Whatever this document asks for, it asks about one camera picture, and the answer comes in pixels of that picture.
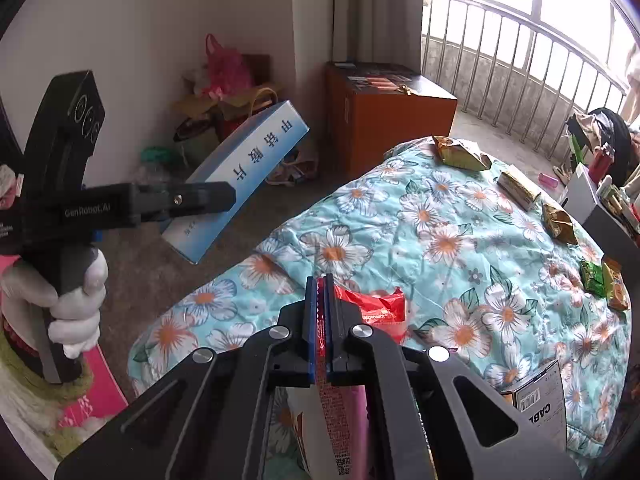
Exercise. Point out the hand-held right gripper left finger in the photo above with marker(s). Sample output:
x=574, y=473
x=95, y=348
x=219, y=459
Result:
x=314, y=330

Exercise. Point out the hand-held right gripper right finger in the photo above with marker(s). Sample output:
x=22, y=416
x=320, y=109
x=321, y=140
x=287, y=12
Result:
x=330, y=330

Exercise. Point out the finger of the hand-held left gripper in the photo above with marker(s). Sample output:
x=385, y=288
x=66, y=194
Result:
x=200, y=197

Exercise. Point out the small red snack packet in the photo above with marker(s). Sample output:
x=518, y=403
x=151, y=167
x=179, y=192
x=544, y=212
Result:
x=375, y=310

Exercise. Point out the blue white medicine box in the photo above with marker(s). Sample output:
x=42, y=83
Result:
x=260, y=145

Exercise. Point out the person's left hand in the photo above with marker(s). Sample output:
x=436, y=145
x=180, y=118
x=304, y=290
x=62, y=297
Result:
x=75, y=315

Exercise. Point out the brown cardboard box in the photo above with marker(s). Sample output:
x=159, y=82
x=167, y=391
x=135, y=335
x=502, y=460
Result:
x=200, y=105

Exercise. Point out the pink sandals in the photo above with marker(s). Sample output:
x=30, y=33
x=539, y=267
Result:
x=292, y=172

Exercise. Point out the pink plastic bag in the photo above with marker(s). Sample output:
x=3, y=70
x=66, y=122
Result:
x=227, y=67

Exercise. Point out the floral blanket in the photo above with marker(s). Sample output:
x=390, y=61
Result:
x=450, y=260

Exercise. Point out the orange wooden cabinet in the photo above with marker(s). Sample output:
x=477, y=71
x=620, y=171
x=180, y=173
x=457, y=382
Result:
x=390, y=125

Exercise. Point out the crumpled gold snack packet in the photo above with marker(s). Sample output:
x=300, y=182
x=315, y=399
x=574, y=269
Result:
x=460, y=152

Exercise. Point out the white cardboard box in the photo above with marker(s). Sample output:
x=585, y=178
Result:
x=542, y=405

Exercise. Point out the beige yellow snack packet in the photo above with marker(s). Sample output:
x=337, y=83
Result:
x=520, y=189

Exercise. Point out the small gold snack packet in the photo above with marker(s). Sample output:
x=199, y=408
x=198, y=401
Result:
x=560, y=224

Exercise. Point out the grey curtain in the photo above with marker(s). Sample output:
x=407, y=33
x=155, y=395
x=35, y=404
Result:
x=375, y=10

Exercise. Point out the small green snack packet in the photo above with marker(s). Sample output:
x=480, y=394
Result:
x=594, y=277

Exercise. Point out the orange yellow snack packet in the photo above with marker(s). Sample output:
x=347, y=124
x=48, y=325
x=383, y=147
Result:
x=616, y=285

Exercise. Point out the grey nightstand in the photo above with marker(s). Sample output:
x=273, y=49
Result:
x=605, y=232

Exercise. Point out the red bottle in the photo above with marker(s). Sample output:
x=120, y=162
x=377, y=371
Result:
x=600, y=160

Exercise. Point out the metal window railing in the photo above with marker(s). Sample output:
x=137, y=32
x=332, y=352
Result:
x=525, y=70

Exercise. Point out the black backpack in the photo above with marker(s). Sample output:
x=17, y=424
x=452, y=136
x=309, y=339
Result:
x=617, y=130

